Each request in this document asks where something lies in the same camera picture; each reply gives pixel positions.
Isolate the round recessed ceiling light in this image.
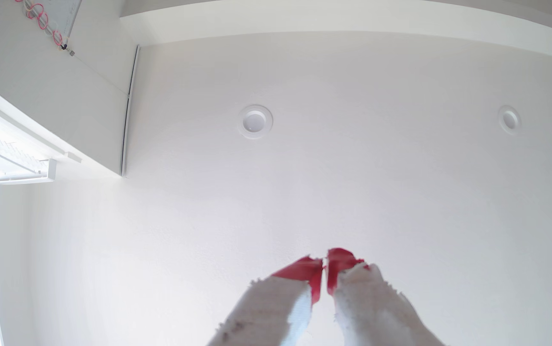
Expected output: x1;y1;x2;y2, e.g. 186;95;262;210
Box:
498;106;522;134
238;105;274;140

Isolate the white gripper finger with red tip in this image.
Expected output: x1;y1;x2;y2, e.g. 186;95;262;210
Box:
326;248;445;346
207;256;324;346

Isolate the white board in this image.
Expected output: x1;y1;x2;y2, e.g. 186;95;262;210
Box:
24;0;83;46

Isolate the pink cable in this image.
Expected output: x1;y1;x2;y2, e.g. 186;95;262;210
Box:
15;0;68;50

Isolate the white blind headrail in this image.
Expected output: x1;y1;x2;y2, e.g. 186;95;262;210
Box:
0;115;58;185

